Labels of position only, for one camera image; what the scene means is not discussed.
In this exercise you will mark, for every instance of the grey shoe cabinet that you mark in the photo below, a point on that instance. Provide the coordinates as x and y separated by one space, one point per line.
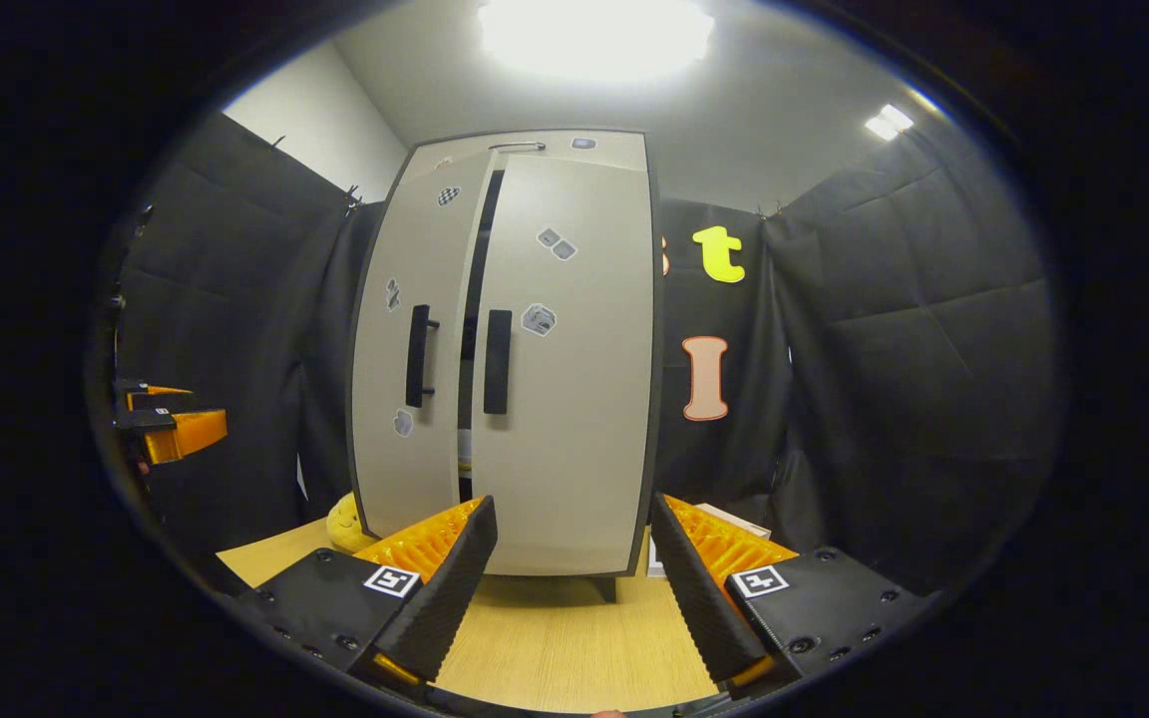
603 587

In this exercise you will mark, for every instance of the large ceiling light panel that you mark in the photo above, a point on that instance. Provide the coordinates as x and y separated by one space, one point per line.
594 35

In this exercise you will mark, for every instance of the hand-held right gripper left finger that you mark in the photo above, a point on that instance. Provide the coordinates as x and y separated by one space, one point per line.
445 598

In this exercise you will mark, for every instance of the beige paperback book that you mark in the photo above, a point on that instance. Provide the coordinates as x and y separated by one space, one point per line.
739 522

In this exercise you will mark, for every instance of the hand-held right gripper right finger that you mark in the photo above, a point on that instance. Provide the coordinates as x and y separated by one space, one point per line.
699 598

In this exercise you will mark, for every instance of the grey shoe cabinet door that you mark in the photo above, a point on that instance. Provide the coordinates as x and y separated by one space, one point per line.
405 249
584 429

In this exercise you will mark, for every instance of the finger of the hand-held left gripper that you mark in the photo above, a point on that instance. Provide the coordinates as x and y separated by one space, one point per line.
151 400
151 420

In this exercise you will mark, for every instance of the small ceiling light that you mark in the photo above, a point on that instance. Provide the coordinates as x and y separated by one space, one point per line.
889 122

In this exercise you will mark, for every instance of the grey cabinet drawer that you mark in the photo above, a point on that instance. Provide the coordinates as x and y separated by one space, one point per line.
614 150

